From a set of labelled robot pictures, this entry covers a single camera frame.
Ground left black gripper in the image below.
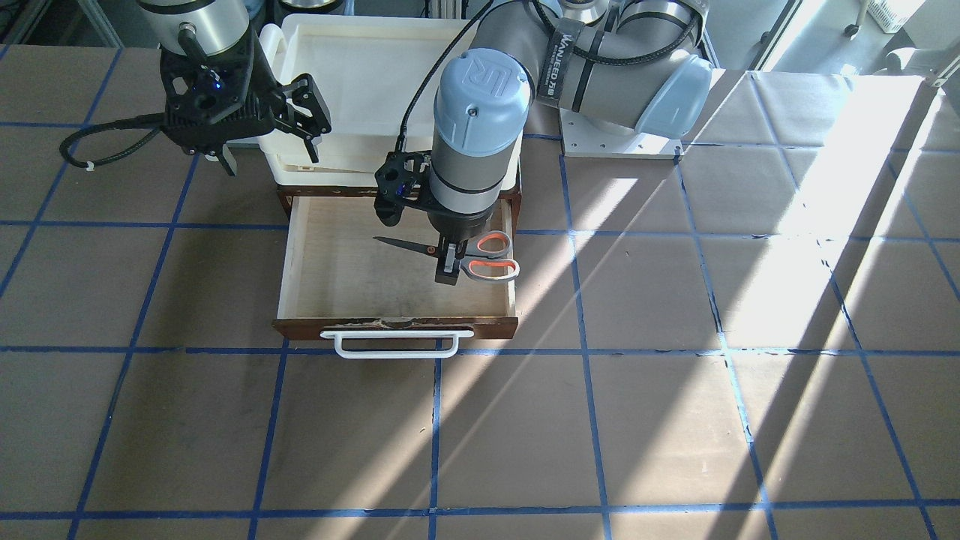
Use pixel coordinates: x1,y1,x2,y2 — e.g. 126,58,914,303
427,204,495,286

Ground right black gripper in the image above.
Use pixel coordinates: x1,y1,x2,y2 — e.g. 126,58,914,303
218,37,332,177

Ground grey orange scissors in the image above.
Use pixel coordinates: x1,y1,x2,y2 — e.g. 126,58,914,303
374,230,519,286

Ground wooden drawer with white handle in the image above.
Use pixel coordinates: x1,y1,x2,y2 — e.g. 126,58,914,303
274,197,518,359

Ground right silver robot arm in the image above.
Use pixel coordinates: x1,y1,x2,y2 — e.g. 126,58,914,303
139,1,332,175

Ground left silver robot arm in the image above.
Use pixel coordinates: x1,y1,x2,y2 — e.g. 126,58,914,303
427,1,711,286

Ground white plastic tray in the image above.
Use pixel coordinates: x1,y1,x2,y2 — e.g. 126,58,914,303
256,13,522,190

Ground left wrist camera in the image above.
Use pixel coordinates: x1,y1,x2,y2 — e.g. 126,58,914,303
373,150,431,227

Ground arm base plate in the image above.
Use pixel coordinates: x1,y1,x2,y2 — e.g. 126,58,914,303
559,109,683,160

